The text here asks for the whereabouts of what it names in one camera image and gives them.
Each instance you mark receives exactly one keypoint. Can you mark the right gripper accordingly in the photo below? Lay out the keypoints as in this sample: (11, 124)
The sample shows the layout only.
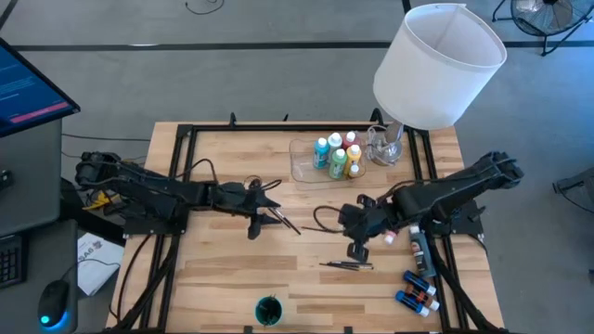
(366, 220)

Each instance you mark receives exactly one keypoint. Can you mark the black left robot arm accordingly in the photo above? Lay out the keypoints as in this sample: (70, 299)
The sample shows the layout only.
(153, 190)

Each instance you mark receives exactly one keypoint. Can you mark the table lamp white shade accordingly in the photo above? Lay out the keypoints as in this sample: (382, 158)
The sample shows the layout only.
(436, 69)

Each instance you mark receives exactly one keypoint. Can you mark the green plastic cup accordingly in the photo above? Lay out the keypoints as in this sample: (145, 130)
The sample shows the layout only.
(258, 313)

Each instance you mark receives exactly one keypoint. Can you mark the small blue paint bottle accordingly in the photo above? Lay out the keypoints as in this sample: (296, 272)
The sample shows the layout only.
(419, 283)
(412, 304)

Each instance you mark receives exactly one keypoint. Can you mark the large yellow paint bottle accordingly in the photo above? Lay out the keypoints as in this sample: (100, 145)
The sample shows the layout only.
(352, 160)

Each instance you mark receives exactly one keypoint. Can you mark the white paint bottle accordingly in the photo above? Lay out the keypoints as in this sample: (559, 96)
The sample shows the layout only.
(334, 144)

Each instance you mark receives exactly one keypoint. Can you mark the red paint bottle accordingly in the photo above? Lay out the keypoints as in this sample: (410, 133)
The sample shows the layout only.
(350, 139)

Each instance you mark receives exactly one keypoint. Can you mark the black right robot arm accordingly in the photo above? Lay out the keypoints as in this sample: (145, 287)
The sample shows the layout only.
(445, 190)

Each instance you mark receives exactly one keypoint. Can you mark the black equipment leg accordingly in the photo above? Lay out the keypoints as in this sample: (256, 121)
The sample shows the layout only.
(575, 185)

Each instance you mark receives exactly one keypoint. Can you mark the computer monitor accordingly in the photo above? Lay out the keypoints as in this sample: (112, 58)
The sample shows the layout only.
(28, 88)

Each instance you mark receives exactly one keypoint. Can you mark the black computer mouse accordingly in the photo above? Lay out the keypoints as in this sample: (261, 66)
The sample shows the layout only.
(53, 301)

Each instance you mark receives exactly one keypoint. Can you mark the black aluminium table frame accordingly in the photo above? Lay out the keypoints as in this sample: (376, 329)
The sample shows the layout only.
(301, 126)

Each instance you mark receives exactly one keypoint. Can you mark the small brown paint bottle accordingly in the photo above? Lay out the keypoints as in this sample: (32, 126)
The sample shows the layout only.
(424, 298)

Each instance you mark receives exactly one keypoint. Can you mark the small yellow paint bottle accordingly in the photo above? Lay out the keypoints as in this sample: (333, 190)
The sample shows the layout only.
(354, 171)

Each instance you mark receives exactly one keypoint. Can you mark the small pink paint bottle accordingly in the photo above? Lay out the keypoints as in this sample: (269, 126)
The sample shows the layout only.
(390, 238)

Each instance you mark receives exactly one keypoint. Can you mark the teal paint bottle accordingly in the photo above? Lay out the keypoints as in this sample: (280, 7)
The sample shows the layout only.
(320, 155)

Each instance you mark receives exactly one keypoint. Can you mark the grey desk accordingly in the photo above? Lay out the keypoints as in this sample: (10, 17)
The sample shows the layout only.
(28, 185)

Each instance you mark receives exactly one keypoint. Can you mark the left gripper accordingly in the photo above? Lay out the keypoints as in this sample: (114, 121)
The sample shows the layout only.
(236, 197)

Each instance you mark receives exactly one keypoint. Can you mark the white paper booklet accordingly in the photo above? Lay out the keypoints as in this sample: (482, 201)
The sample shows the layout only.
(99, 264)

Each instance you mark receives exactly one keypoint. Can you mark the black floor fan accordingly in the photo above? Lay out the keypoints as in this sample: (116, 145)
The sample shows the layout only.
(547, 16)

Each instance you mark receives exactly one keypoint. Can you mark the black keyboard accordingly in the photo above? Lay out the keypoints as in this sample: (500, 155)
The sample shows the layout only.
(11, 262)

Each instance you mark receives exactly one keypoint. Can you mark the clear plastic bin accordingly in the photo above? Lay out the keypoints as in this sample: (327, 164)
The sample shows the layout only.
(304, 178)

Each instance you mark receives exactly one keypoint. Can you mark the green paint bottle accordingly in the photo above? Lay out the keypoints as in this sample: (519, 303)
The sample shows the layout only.
(337, 164)

